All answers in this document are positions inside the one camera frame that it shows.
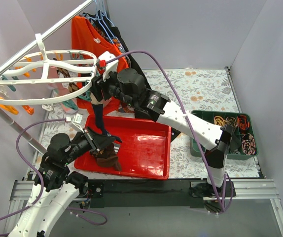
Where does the orange t-shirt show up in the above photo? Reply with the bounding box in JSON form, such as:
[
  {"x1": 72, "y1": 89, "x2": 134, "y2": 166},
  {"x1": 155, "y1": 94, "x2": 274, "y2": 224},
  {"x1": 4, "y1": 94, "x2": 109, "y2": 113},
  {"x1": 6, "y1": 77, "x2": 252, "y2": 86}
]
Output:
[{"x1": 71, "y1": 16, "x2": 129, "y2": 115}]

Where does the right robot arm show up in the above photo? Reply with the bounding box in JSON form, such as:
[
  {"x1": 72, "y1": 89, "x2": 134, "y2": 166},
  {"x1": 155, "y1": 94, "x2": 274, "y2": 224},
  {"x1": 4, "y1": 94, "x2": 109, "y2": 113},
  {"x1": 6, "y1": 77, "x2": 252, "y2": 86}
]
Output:
[{"x1": 90, "y1": 68, "x2": 234, "y2": 196}]

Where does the black hanging garment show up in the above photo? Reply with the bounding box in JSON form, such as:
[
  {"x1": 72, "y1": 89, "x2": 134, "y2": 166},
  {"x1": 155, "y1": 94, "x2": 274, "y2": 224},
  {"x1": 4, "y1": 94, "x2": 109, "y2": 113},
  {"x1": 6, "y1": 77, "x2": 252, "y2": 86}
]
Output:
[{"x1": 110, "y1": 27, "x2": 151, "y2": 89}]

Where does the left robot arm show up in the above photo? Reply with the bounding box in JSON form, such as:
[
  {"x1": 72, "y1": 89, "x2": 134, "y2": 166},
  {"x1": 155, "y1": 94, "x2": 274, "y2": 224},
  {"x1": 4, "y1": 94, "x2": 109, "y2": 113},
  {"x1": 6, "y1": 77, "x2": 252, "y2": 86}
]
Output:
[{"x1": 9, "y1": 127, "x2": 115, "y2": 237}]

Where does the brown argyle sock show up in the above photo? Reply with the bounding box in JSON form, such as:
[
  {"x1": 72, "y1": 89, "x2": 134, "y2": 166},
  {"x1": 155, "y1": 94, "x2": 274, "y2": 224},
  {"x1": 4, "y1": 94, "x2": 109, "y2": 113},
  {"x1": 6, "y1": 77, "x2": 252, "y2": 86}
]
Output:
[
  {"x1": 54, "y1": 58, "x2": 79, "y2": 93},
  {"x1": 90, "y1": 150, "x2": 104, "y2": 158}
]

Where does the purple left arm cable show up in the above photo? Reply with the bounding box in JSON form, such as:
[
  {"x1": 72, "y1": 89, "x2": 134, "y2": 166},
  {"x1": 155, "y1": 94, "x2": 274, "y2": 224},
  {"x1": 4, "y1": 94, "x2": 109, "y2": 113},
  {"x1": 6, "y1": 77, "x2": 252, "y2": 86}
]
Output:
[{"x1": 0, "y1": 118, "x2": 107, "y2": 235}]

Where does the pink green sock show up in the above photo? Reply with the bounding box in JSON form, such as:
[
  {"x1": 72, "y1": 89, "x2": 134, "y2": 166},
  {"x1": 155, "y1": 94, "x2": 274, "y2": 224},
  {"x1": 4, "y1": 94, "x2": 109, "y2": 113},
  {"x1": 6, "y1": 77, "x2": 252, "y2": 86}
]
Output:
[{"x1": 49, "y1": 83, "x2": 78, "y2": 114}]

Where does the silver clothes rail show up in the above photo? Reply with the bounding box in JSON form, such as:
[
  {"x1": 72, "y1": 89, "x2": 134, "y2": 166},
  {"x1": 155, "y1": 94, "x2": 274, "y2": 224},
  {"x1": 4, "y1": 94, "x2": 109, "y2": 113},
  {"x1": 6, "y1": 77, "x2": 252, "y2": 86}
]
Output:
[{"x1": 0, "y1": 0, "x2": 93, "y2": 154}]

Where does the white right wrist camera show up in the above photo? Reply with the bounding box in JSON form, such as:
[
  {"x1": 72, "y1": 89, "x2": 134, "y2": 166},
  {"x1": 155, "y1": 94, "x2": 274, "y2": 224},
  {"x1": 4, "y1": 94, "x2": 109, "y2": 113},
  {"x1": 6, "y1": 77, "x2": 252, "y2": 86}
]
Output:
[{"x1": 96, "y1": 51, "x2": 118, "y2": 81}]

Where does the green compartment box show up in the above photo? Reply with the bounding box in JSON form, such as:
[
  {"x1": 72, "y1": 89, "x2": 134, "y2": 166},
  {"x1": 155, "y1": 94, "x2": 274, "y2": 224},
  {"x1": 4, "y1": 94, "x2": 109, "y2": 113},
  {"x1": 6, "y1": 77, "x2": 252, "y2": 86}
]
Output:
[{"x1": 191, "y1": 110, "x2": 258, "y2": 160}]

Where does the red plastic tray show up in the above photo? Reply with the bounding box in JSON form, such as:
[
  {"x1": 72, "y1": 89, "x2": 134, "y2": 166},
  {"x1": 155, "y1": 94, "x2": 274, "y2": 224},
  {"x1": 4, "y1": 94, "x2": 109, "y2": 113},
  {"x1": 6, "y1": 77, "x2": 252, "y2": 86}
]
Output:
[{"x1": 74, "y1": 116, "x2": 171, "y2": 180}]

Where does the navy beige red sock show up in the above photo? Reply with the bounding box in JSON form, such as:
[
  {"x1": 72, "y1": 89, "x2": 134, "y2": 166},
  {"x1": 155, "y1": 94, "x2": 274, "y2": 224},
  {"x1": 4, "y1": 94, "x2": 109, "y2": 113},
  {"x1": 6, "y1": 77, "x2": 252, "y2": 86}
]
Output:
[{"x1": 90, "y1": 92, "x2": 122, "y2": 143}]

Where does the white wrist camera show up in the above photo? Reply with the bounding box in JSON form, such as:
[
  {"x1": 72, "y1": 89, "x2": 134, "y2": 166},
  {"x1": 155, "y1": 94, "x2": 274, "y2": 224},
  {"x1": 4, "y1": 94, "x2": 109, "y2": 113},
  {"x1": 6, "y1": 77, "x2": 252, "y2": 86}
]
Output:
[
  {"x1": 96, "y1": 51, "x2": 118, "y2": 81},
  {"x1": 65, "y1": 113, "x2": 84, "y2": 134}
]

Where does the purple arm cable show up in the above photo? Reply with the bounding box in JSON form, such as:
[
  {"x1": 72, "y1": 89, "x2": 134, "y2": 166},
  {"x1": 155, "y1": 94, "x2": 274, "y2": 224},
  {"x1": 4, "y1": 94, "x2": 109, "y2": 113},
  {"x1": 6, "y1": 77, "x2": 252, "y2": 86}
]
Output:
[
  {"x1": 106, "y1": 50, "x2": 236, "y2": 214},
  {"x1": 0, "y1": 118, "x2": 107, "y2": 235}
]

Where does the white round sock hanger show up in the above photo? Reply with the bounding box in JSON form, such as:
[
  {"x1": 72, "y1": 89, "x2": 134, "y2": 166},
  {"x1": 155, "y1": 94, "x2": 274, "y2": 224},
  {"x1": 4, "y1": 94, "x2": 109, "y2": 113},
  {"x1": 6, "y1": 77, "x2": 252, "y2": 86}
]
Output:
[{"x1": 0, "y1": 34, "x2": 97, "y2": 106}]

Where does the aluminium frame rail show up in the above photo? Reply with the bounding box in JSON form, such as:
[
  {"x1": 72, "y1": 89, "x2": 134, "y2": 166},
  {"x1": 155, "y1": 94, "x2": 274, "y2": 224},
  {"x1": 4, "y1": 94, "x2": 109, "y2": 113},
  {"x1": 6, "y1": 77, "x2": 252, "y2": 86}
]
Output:
[{"x1": 3, "y1": 178, "x2": 283, "y2": 237}]

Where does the brown ribbed sock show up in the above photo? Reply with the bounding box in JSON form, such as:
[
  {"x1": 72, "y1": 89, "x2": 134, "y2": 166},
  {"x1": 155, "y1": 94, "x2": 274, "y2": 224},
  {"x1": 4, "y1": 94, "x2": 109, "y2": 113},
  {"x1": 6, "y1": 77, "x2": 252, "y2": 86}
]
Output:
[
  {"x1": 99, "y1": 143, "x2": 117, "y2": 158},
  {"x1": 96, "y1": 154, "x2": 122, "y2": 171}
]

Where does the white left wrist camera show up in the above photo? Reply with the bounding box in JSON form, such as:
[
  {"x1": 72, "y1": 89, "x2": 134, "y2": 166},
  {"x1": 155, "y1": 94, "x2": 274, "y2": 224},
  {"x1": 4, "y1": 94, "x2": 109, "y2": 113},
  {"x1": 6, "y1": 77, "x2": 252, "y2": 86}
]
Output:
[{"x1": 65, "y1": 113, "x2": 84, "y2": 134}]

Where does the floral table mat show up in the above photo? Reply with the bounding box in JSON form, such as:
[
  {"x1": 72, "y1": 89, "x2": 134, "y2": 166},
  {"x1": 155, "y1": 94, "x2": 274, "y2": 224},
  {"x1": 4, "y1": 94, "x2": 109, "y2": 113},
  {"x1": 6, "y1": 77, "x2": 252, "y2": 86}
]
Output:
[{"x1": 39, "y1": 69, "x2": 259, "y2": 179}]

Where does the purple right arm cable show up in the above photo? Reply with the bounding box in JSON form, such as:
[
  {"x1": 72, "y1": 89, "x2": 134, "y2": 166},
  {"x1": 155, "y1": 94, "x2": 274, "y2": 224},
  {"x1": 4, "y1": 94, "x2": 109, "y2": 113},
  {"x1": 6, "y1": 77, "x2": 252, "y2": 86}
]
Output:
[{"x1": 106, "y1": 50, "x2": 236, "y2": 214}]

